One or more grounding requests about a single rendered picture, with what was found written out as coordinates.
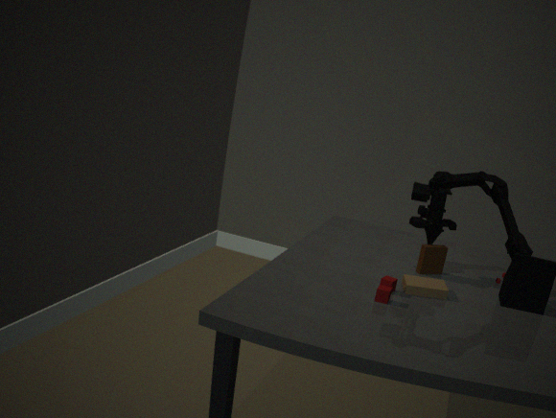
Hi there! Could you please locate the tan board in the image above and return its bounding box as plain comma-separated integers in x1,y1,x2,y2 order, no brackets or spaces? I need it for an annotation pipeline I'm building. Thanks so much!
402,274,449,299

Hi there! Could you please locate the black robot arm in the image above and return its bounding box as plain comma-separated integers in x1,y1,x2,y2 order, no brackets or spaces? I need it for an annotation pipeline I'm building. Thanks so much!
411,172,533,261

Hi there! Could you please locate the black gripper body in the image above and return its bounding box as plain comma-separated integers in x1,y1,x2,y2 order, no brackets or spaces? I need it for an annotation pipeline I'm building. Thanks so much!
409,204,457,230

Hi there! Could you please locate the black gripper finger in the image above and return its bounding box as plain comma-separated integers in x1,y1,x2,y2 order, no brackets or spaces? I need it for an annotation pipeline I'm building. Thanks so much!
431,228,444,244
425,228,435,244

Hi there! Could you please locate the red cube block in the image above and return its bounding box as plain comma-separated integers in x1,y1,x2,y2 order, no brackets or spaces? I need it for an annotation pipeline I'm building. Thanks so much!
380,276,398,292
374,284,392,304

